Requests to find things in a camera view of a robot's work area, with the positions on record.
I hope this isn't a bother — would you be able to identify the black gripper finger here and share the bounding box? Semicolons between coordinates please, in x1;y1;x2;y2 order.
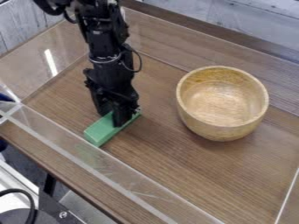
90;90;113;116
113;103;135;127

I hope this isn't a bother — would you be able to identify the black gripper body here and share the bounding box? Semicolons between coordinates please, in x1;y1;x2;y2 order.
83;56;139;112

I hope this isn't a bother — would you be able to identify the green rectangular block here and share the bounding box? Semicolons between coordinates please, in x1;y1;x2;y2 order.
85;111;142;147

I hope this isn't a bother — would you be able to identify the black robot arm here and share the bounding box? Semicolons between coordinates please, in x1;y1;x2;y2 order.
34;0;143;127

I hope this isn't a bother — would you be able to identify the light wooden bowl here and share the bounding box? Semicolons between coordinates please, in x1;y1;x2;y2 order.
175;66;270;142

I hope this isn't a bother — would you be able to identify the black table leg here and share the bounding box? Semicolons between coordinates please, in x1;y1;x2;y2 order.
43;174;58;196

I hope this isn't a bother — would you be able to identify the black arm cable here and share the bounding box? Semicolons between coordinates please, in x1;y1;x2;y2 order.
118;43;145;74

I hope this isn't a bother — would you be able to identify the clear acrylic tray wall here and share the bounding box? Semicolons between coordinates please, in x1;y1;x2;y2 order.
0;10;299;224

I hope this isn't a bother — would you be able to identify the grey metal base plate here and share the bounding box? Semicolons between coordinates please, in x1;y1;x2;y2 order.
39;191;118;224

